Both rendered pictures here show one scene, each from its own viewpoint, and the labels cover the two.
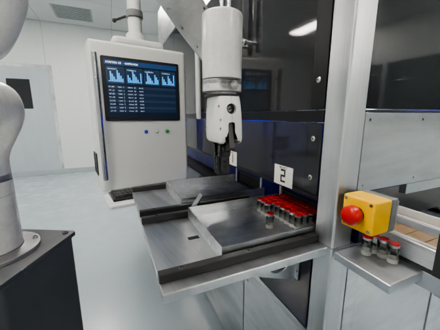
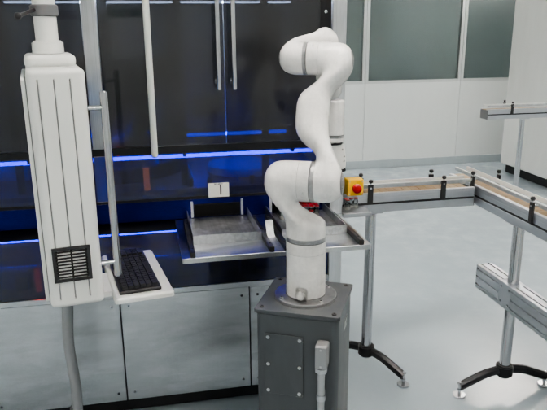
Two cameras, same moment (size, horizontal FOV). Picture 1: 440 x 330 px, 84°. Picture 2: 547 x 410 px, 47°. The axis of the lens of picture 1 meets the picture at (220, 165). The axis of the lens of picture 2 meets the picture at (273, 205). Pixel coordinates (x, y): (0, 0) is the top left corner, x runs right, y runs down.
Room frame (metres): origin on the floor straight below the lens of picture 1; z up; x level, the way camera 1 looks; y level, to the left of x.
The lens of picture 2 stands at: (0.27, 2.32, 1.66)
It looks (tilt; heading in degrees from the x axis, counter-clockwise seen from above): 16 degrees down; 282
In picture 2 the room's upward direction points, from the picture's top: straight up
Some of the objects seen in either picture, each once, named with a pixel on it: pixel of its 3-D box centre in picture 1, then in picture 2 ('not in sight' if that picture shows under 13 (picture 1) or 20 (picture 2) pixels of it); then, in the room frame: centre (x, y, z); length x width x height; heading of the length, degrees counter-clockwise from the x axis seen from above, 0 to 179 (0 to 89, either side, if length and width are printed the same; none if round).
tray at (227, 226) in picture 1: (256, 219); (304, 219); (0.67, -0.11, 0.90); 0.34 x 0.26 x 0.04; 114
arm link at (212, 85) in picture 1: (222, 88); (333, 138); (0.54, 0.00, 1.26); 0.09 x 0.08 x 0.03; 24
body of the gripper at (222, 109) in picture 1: (221, 117); (332, 154); (0.55, 0.00, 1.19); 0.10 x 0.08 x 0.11; 24
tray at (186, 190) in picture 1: (212, 188); (222, 224); (0.98, 0.03, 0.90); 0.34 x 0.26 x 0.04; 114
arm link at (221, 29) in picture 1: (222, 47); (331, 116); (0.55, 0.00, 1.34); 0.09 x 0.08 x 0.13; 179
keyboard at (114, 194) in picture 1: (151, 188); (132, 268); (1.23, 0.36, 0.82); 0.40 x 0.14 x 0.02; 123
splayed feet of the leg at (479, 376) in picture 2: not in sight; (503, 377); (-0.23, -0.44, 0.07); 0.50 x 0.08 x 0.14; 24
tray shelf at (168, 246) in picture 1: (212, 211); (267, 233); (0.80, 0.03, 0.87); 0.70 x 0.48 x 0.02; 24
